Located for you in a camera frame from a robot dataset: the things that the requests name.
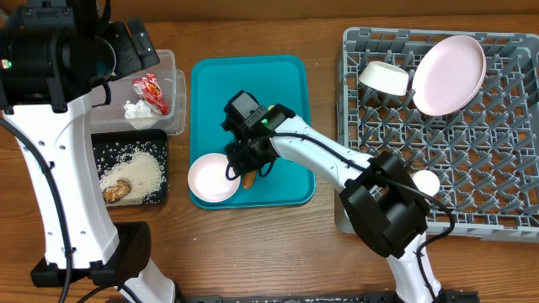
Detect orange carrot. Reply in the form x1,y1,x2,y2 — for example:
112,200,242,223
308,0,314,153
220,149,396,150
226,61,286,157
242,171,257,190

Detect red wrapper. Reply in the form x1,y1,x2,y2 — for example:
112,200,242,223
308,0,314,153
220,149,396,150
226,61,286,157
131,73,169,115

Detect pink white bowl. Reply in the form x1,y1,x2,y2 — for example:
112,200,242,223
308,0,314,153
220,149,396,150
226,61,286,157
188,153,241,203

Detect white tissue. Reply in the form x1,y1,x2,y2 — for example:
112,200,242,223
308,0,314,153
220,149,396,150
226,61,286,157
124,99,154,119

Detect white rice pile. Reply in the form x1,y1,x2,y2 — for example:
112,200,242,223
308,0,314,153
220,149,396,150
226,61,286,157
95,142,168,206

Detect brown food scraps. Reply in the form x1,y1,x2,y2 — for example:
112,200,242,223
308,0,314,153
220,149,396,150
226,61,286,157
102,179,132,204

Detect cream white bowl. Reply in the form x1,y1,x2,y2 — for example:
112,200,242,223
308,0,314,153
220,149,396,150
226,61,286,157
359,61,408,96

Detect white plastic cup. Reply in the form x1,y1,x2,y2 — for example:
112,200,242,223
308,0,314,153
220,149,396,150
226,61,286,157
411,170,440,197

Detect white round plate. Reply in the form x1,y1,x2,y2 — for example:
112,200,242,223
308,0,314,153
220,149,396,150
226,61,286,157
412,35,486,116

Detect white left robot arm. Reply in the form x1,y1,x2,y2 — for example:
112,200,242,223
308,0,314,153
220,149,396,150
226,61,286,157
1,0,179,302

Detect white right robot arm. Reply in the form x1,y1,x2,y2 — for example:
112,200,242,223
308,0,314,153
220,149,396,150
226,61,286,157
221,90,449,302

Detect black waste tray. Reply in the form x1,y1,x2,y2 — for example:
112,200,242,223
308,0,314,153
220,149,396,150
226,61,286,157
91,128,170,207

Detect clear plastic bin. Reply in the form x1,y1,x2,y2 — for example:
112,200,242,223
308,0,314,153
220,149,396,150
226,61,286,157
89,50,187,136

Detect teal plastic tray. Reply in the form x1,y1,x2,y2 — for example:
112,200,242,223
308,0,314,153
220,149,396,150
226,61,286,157
189,55,316,210

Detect grey dish rack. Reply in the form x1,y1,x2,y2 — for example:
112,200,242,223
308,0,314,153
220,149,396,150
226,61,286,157
337,27,538,242

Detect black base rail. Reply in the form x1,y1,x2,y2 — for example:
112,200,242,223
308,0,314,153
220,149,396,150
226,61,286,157
175,290,480,303

